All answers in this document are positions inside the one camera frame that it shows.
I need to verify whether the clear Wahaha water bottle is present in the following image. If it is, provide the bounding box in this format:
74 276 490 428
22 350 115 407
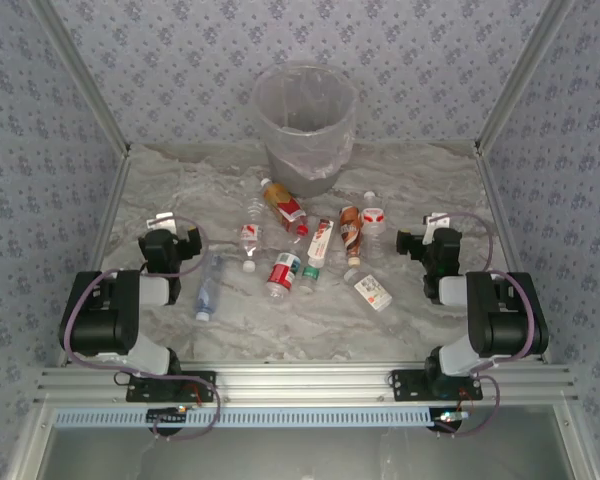
360 190 388 261

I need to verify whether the blue-tinted clear bottle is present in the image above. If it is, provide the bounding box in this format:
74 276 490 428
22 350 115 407
193 252 227 323

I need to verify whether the clear bottle red-white label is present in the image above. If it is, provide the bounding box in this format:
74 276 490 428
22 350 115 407
238 196 265 274

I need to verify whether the brown coffee drink bottle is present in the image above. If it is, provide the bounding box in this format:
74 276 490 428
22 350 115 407
338 204 365 267

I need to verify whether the clear bottle white text label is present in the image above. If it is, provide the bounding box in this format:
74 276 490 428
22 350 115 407
343 267 394 314

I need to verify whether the red-capped bottle red label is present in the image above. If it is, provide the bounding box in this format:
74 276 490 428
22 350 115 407
265 223 311 303

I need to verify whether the orange tea bottle red label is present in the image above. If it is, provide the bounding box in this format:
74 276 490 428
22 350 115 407
259 177 309 236

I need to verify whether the small clear bottle green label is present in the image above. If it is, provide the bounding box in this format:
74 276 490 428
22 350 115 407
298 264 324 295

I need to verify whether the grey mesh waste bin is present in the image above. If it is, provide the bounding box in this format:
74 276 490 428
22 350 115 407
253 62 359 199

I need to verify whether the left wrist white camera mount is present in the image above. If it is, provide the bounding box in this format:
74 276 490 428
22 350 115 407
146 212 177 232

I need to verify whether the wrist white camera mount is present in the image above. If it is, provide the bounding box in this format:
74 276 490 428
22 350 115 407
423 212 454 232
146 212 177 232

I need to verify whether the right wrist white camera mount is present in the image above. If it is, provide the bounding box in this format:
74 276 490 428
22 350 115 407
423 212 454 232

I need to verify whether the aluminium side rail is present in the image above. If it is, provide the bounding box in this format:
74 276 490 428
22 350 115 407
473 142 552 364
54 149 132 369

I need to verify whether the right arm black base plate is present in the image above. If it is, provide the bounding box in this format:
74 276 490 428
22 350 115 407
390 369 484 403

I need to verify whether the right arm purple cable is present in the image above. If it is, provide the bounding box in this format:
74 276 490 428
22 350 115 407
433 211 537 439

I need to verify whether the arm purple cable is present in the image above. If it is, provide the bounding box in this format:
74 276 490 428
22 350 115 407
62 214 223 442
433 211 537 439

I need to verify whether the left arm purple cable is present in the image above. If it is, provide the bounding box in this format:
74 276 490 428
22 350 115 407
62 214 223 442

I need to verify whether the wide aluminium mounting rail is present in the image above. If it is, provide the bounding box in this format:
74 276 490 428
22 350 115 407
33 363 580 405

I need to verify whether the aluminium corner post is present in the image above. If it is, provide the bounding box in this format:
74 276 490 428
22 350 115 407
29 0 132 157
473 0 577 157

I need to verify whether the slotted grey cable duct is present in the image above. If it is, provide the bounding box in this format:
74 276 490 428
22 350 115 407
53 406 481 430

